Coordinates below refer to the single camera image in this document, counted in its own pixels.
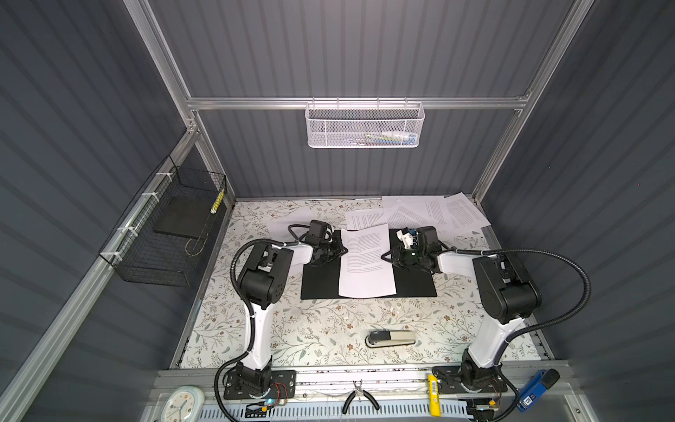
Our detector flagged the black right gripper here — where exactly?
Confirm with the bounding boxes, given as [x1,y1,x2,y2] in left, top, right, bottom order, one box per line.
[381,244,426,271]

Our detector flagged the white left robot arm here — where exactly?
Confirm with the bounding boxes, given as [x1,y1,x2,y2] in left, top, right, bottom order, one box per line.
[214,220,347,400]

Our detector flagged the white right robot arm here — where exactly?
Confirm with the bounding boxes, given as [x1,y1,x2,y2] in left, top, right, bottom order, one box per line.
[381,226,592,393]

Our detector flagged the grey black stapler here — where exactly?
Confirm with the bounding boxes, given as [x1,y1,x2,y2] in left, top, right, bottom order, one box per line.
[365,330,417,348]

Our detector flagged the yellow marker in basket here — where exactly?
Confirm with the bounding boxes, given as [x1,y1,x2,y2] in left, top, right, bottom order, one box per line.
[210,190,225,215]

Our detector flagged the pens in white basket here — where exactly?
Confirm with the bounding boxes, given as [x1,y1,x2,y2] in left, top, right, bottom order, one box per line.
[349,131,418,148]

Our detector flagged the yellow utility knife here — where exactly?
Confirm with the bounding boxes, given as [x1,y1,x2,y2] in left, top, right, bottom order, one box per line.
[427,374,441,418]

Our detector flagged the black pad in basket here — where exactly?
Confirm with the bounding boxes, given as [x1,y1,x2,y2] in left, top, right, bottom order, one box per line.
[153,197,216,239]

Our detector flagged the white wire mesh basket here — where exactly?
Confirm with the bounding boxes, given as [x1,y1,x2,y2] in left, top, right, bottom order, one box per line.
[304,100,425,149]

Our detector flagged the black handled pliers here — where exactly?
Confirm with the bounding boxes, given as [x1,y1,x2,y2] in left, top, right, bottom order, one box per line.
[341,382,381,415]

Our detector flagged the black wire basket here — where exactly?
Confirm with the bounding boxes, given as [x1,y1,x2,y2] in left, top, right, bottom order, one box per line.
[99,158,228,288]

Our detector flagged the white wall clock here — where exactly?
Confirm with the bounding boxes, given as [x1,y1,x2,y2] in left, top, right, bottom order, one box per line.
[158,386,205,422]

